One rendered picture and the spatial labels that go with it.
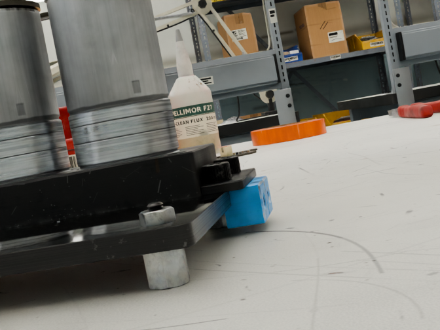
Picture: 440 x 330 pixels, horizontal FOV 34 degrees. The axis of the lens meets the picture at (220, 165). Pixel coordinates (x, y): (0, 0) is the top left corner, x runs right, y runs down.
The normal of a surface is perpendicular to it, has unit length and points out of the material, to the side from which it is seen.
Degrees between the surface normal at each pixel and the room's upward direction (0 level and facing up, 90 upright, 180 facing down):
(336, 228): 0
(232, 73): 90
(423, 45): 90
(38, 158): 90
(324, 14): 92
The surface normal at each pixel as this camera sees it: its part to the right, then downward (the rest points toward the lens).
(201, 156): 0.97, -0.17
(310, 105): 0.13, 0.04
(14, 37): 0.61, -0.06
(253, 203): -0.15, 0.09
